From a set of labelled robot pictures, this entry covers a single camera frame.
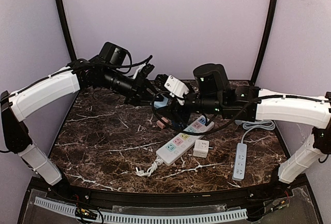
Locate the pink plug adapter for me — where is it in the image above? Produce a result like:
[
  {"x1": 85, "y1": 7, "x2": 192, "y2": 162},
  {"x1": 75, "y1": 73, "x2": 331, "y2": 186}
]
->
[{"x1": 156, "y1": 117, "x2": 170, "y2": 129}]

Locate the white multicolour power strip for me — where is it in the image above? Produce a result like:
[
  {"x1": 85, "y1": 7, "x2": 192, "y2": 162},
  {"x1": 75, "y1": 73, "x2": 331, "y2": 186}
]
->
[{"x1": 156, "y1": 115, "x2": 215, "y2": 166}]

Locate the light blue plug adapter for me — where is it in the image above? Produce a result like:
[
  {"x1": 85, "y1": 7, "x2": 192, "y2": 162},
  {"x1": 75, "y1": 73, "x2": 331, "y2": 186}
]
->
[{"x1": 154, "y1": 97, "x2": 169, "y2": 109}]

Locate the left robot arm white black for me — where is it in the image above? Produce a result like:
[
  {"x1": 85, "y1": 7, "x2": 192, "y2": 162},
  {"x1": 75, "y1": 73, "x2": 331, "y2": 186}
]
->
[{"x1": 1, "y1": 57, "x2": 157, "y2": 186}]

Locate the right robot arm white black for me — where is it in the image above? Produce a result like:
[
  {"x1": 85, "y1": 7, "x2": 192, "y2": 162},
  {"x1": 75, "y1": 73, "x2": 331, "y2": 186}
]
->
[{"x1": 154, "y1": 72, "x2": 330, "y2": 184}]

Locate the dark blue cube socket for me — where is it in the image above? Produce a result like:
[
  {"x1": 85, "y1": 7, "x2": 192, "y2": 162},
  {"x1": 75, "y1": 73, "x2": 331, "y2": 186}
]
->
[{"x1": 172, "y1": 121, "x2": 187, "y2": 130}]

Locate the white cube socket adapter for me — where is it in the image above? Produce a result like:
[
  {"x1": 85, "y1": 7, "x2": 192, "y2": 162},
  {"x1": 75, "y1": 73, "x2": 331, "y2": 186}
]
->
[{"x1": 193, "y1": 139, "x2": 210, "y2": 158}]

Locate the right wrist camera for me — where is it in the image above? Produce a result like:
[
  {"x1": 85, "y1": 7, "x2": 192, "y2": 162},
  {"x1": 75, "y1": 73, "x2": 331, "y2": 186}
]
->
[{"x1": 193, "y1": 63, "x2": 231, "y2": 96}]

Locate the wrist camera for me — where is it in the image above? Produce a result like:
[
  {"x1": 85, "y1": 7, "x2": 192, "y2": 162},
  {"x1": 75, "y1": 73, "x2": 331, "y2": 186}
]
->
[
  {"x1": 193, "y1": 63, "x2": 231, "y2": 96},
  {"x1": 99, "y1": 42, "x2": 129, "y2": 66}
]

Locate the white coiled cable with plug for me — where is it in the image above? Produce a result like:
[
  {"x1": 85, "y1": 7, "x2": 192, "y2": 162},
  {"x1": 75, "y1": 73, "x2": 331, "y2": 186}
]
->
[{"x1": 134, "y1": 157, "x2": 164, "y2": 177}]

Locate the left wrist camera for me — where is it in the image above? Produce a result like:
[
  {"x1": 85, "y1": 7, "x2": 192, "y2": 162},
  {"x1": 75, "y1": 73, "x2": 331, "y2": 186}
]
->
[{"x1": 99, "y1": 42, "x2": 129, "y2": 66}]

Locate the light blue power cable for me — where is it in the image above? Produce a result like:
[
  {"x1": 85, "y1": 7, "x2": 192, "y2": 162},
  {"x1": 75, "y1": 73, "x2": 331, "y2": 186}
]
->
[{"x1": 235, "y1": 119, "x2": 276, "y2": 144}]

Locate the right black frame post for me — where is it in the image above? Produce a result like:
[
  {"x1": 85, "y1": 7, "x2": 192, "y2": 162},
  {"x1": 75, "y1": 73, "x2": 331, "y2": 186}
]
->
[{"x1": 250, "y1": 0, "x2": 277, "y2": 86}]

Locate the black frame post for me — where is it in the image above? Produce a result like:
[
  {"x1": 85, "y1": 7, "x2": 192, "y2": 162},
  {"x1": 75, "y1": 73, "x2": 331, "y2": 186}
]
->
[
  {"x1": 250, "y1": 0, "x2": 277, "y2": 86},
  {"x1": 51, "y1": 0, "x2": 78, "y2": 62}
]

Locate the black front table rail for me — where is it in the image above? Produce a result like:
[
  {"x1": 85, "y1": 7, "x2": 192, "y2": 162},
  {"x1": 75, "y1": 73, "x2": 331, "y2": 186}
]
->
[{"x1": 28, "y1": 177, "x2": 287, "y2": 208}]

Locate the white slotted cable duct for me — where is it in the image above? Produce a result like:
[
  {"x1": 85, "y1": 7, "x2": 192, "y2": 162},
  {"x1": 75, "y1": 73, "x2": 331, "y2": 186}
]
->
[{"x1": 33, "y1": 197, "x2": 248, "y2": 223}]

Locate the left black frame post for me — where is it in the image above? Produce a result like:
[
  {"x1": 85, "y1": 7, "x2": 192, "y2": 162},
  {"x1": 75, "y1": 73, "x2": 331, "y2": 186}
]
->
[{"x1": 51, "y1": 0, "x2": 78, "y2": 62}]

